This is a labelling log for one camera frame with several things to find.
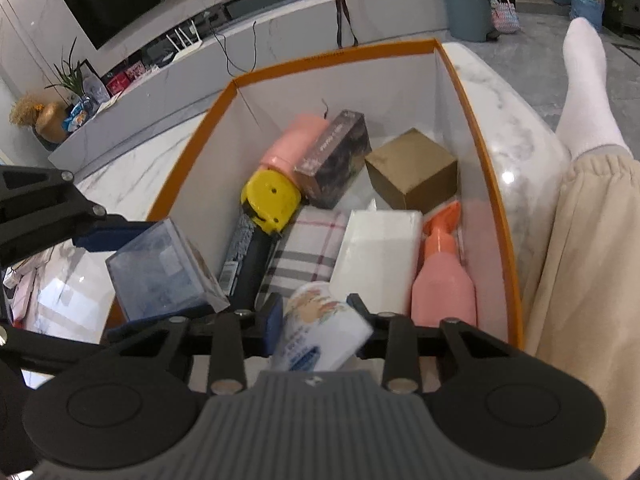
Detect orange rimmed storage box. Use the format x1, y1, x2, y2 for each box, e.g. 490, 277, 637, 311
149, 39, 523, 347

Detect gold vase with flowers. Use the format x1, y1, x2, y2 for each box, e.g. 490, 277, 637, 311
9, 93, 68, 145

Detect brown cardboard cube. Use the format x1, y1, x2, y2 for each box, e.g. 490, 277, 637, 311
366, 128, 458, 214

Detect white floral canister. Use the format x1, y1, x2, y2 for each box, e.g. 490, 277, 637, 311
270, 282, 373, 372

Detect person leg white sock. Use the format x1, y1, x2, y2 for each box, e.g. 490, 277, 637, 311
523, 18, 639, 479

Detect black cable on bench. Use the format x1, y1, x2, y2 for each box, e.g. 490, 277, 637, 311
207, 19, 260, 79

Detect white wifi router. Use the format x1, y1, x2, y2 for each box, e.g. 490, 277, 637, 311
165, 20, 203, 62

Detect white rectangular block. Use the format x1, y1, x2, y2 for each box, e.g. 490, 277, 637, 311
330, 209, 423, 315

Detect red boxes on bench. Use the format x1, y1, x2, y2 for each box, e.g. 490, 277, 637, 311
104, 61, 146, 96

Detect pink bottle in box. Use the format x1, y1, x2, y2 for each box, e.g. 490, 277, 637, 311
259, 113, 329, 184

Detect pink book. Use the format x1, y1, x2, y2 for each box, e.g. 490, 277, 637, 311
3, 250, 51, 327

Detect black cylindrical tube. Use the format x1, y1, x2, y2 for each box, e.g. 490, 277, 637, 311
218, 214, 274, 311

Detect plaid cloth pouch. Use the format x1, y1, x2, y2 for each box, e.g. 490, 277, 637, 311
255, 206, 348, 310

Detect pastel woven basket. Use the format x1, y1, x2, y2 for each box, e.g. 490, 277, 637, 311
489, 0, 521, 35

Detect pink spray bottle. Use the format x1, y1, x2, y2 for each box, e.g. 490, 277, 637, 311
411, 200, 477, 327

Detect green potted plant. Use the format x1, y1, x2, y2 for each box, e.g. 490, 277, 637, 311
47, 39, 85, 101

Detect yellow tape measure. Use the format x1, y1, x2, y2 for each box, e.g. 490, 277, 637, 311
241, 168, 302, 235

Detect grey blue trash bin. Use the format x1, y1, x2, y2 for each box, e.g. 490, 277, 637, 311
445, 0, 494, 42

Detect grey marble TV bench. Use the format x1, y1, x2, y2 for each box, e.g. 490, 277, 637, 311
46, 0, 452, 176

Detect dark patterned box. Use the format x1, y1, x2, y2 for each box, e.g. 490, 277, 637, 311
294, 110, 371, 209

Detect clear blue cube box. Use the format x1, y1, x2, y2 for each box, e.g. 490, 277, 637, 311
106, 218, 230, 322

